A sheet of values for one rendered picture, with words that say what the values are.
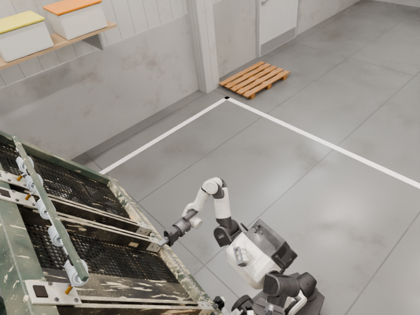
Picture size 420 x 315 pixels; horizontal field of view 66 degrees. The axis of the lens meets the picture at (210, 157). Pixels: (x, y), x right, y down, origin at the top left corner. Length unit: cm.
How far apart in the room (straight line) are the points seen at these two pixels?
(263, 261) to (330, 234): 192
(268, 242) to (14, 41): 290
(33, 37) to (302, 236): 328
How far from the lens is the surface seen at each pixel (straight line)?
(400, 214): 401
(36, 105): 457
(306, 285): 290
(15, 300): 132
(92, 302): 150
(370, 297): 337
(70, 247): 129
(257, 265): 179
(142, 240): 228
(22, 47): 369
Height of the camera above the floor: 290
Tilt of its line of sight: 41 degrees down
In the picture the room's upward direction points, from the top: 7 degrees counter-clockwise
